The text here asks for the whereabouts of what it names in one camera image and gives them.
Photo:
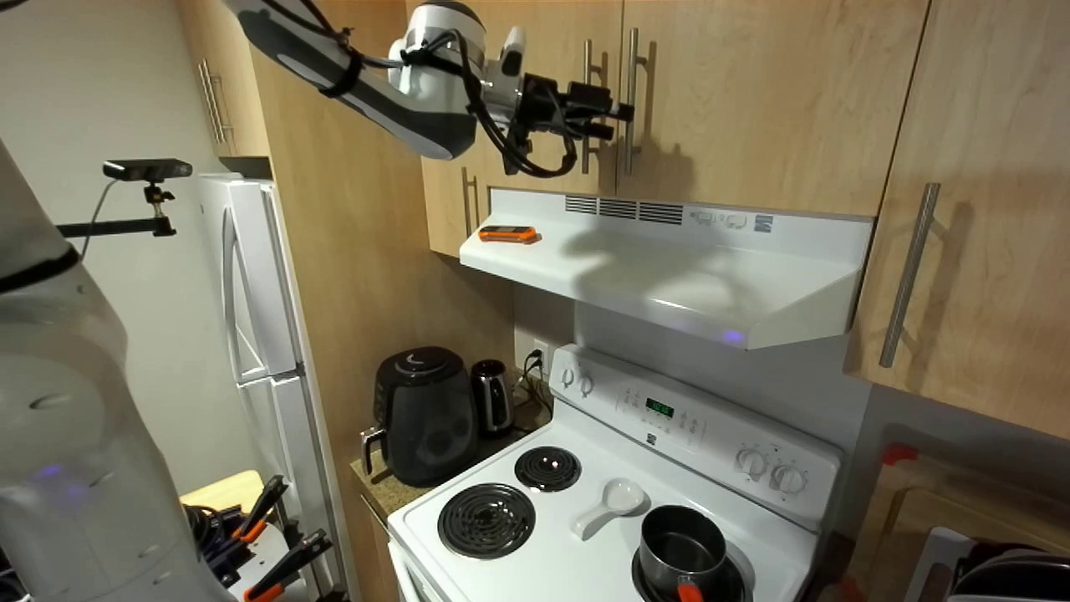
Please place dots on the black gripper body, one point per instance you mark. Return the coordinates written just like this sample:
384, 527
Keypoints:
546, 108

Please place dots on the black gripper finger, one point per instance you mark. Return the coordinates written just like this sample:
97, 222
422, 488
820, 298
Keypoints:
606, 120
590, 96

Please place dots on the wooden cabinet door right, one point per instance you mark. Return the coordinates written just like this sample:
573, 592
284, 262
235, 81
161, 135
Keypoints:
555, 36

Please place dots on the tall wooden cabinet door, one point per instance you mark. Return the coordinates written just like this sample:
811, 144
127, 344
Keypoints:
1003, 222
444, 201

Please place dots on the short wooden cabinet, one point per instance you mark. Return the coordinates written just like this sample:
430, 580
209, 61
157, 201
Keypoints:
227, 100

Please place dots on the wooden base cabinet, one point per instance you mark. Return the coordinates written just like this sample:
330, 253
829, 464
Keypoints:
370, 535

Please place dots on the orange black handheld device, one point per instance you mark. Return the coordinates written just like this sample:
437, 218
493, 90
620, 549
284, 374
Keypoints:
507, 231

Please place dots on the white range hood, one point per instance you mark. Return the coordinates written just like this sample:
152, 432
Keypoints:
690, 267

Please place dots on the wooden side panel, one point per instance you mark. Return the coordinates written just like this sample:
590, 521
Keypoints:
356, 279

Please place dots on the white electric stove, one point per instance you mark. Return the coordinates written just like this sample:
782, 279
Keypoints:
690, 420

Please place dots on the black air fryer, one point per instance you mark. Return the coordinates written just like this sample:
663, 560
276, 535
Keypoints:
430, 420

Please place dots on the white refrigerator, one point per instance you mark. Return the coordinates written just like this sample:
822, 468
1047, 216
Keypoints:
263, 323

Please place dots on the white spoon rest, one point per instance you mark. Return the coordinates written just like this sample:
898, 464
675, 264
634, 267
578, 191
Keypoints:
623, 496

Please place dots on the black orange clamp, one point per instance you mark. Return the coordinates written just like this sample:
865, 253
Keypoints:
263, 504
296, 555

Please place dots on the wooden cutting board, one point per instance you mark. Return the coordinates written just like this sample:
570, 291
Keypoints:
958, 488

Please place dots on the black dish rack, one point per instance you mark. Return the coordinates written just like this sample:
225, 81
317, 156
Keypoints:
1015, 580

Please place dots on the white wall outlet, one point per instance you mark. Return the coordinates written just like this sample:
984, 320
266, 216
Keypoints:
534, 361

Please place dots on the black camera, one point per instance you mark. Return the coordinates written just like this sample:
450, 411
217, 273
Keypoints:
143, 168

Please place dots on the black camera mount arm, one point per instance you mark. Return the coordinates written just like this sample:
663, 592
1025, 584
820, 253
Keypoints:
112, 230

